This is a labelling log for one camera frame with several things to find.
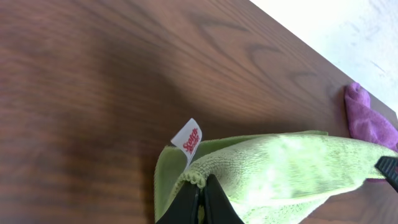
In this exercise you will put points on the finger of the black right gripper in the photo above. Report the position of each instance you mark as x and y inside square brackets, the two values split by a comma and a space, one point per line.
[387, 166]

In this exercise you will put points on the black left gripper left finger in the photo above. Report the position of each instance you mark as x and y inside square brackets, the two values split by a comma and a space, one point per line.
[184, 207]

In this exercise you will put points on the crumpled purple cloth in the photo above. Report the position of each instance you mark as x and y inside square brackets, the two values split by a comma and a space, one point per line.
[373, 136]

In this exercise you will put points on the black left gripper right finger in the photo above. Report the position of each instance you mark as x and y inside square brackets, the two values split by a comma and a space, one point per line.
[218, 209]

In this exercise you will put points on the green microfibre cloth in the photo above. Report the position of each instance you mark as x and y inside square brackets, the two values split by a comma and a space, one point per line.
[268, 178]

